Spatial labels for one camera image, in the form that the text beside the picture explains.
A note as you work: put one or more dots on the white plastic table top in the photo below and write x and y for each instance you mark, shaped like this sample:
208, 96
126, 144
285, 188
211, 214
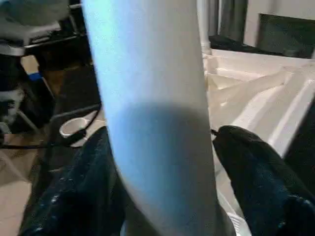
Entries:
256, 93

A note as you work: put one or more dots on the grey curtain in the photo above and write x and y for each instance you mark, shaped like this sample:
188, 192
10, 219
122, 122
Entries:
226, 19

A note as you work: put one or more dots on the white plastic table leg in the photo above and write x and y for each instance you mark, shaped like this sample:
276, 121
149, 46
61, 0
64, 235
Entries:
203, 24
157, 108

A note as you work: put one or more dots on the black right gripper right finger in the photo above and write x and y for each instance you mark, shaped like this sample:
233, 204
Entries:
266, 187

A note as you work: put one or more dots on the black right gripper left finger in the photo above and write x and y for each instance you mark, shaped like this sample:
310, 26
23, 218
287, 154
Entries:
78, 196

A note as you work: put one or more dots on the black work surface mat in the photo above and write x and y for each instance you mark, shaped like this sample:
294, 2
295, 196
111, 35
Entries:
74, 93

